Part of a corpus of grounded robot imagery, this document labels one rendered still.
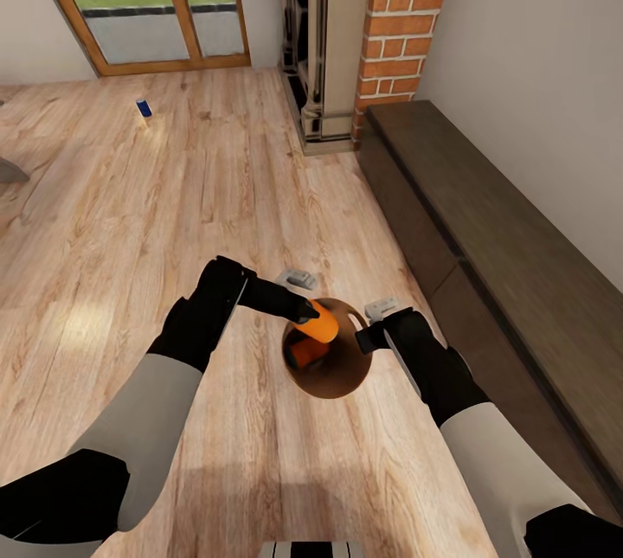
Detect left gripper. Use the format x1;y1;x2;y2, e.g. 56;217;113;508
256;281;319;323

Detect trash can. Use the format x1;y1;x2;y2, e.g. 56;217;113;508
281;298;374;401

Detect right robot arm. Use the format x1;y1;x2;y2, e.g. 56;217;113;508
355;296;623;558

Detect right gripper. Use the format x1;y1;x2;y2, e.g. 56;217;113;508
355;320;387;355

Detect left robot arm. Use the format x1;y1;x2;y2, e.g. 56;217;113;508
0;255;319;558

